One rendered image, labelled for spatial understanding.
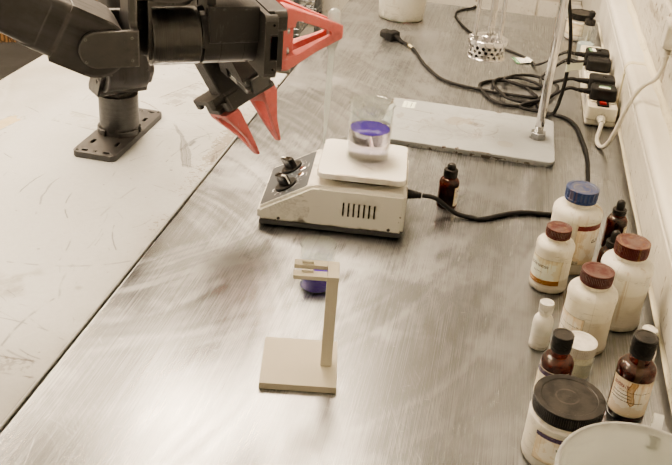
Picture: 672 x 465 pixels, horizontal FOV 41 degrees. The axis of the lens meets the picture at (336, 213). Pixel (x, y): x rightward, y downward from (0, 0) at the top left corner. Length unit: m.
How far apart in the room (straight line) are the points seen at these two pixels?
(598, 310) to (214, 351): 0.42
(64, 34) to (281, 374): 0.40
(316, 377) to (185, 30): 0.38
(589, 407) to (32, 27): 0.61
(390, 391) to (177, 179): 0.55
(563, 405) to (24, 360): 0.55
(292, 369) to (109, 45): 0.38
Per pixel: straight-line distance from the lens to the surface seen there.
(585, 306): 1.02
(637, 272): 1.07
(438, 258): 1.18
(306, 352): 0.97
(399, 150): 1.26
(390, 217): 1.19
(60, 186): 1.34
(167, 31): 0.88
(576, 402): 0.87
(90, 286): 1.10
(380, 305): 1.07
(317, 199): 1.19
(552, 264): 1.13
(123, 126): 1.45
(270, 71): 0.90
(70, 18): 0.86
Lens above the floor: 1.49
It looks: 28 degrees down
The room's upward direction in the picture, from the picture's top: 5 degrees clockwise
